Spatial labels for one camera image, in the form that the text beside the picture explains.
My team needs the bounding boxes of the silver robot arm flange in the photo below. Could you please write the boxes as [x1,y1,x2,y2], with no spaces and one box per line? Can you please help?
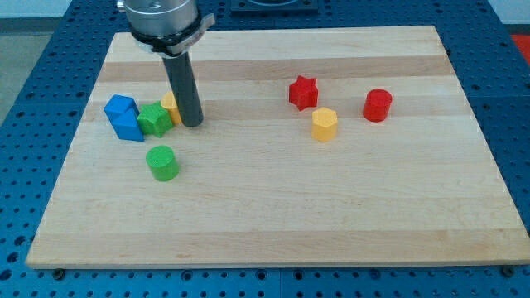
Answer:
[116,0,215,59]

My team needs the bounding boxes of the red star block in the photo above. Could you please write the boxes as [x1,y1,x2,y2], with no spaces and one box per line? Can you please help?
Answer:
[288,75,319,111]

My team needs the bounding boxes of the green star block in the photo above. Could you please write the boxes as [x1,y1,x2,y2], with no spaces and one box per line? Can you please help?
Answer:
[137,102,173,137]

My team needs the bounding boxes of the wooden board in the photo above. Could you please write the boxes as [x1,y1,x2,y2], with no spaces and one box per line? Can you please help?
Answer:
[26,26,529,269]

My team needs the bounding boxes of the yellow hexagon block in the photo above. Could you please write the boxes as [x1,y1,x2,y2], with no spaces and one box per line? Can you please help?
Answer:
[311,108,338,142]

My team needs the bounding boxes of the green cylinder block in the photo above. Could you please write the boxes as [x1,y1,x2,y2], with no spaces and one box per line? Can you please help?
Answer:
[146,145,180,181]

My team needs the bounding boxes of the yellow block behind rod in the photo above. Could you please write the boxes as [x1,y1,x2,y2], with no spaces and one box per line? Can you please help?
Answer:
[161,91,182,126]

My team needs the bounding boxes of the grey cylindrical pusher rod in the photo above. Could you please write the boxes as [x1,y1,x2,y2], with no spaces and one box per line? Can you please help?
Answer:
[162,52,204,127]

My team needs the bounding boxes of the red cylinder block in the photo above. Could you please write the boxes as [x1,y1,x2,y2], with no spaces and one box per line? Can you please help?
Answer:
[363,89,393,123]

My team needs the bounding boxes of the blue triangular block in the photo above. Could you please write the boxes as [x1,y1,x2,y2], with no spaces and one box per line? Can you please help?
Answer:
[111,108,144,142]

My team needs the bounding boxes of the blue cube block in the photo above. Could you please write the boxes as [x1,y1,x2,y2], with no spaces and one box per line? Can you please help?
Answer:
[104,94,139,122]

